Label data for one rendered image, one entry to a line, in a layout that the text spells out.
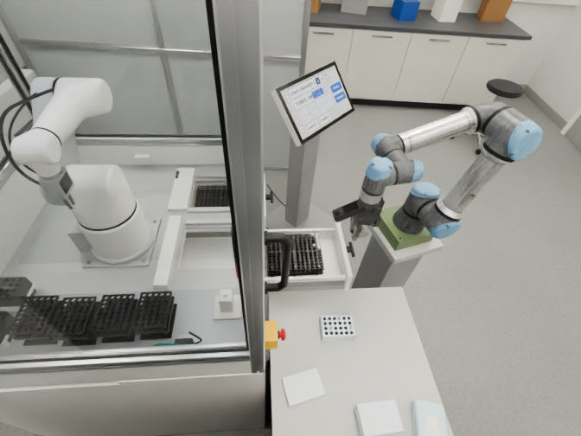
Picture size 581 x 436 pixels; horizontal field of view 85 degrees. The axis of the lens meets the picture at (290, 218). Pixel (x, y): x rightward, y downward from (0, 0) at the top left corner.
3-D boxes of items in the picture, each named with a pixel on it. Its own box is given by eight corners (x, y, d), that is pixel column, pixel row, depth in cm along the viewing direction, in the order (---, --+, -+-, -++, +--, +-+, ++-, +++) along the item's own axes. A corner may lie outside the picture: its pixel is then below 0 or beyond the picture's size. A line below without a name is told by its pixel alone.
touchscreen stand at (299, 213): (341, 226, 262) (373, 112, 186) (307, 259, 238) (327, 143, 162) (295, 195, 282) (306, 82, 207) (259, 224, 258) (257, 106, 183)
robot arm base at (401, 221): (414, 209, 162) (422, 195, 155) (429, 233, 152) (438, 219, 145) (387, 212, 159) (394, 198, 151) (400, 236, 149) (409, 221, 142)
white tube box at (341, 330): (350, 318, 127) (352, 314, 124) (354, 339, 121) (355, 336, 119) (319, 319, 126) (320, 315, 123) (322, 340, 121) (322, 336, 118)
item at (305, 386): (316, 368, 114) (316, 367, 112) (324, 394, 108) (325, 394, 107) (281, 379, 111) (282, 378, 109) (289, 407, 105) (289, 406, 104)
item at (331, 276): (332, 236, 146) (335, 227, 141) (342, 285, 129) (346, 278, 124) (244, 238, 142) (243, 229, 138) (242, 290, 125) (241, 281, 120)
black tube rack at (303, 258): (316, 243, 142) (318, 234, 137) (322, 277, 130) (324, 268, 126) (266, 244, 140) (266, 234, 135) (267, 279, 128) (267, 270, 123)
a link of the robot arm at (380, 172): (401, 168, 98) (376, 171, 96) (390, 194, 106) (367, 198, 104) (388, 152, 103) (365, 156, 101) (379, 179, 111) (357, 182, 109)
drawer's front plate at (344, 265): (335, 235, 148) (339, 219, 140) (347, 291, 129) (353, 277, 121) (331, 235, 148) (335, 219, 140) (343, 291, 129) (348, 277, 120)
